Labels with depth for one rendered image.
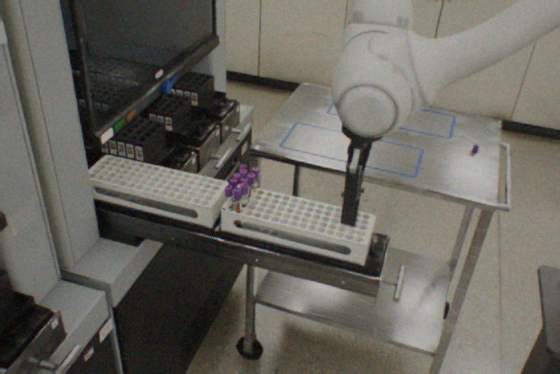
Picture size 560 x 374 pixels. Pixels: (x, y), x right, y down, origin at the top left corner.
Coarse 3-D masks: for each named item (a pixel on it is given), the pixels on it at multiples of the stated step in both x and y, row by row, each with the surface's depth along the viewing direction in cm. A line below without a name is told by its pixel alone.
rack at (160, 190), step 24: (96, 168) 120; (120, 168) 121; (144, 168) 122; (168, 168) 122; (96, 192) 120; (120, 192) 122; (144, 192) 114; (168, 192) 115; (192, 192) 115; (216, 192) 116; (168, 216) 116; (192, 216) 118; (216, 216) 115
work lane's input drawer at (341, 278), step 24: (96, 216) 120; (120, 216) 118; (144, 216) 117; (168, 240) 117; (192, 240) 115; (216, 240) 113; (240, 240) 112; (384, 240) 113; (264, 264) 112; (288, 264) 110; (312, 264) 108; (336, 264) 108; (384, 264) 109; (360, 288) 108
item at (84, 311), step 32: (0, 64) 82; (0, 96) 84; (0, 128) 85; (0, 160) 86; (32, 160) 94; (0, 192) 88; (32, 192) 96; (32, 224) 97; (0, 256) 94; (32, 256) 99; (32, 288) 101; (64, 288) 109; (64, 320) 102; (96, 320) 108; (64, 352) 99; (96, 352) 111
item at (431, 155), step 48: (288, 144) 142; (336, 144) 143; (384, 144) 145; (432, 144) 146; (480, 144) 147; (432, 192) 128; (480, 192) 129; (480, 240) 131; (288, 288) 175; (336, 288) 177; (384, 288) 178; (432, 288) 179; (384, 336) 162; (432, 336) 163
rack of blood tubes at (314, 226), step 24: (264, 192) 117; (240, 216) 110; (264, 216) 111; (288, 216) 111; (312, 216) 111; (336, 216) 112; (360, 216) 112; (288, 240) 113; (312, 240) 113; (336, 240) 106; (360, 240) 106; (360, 264) 107
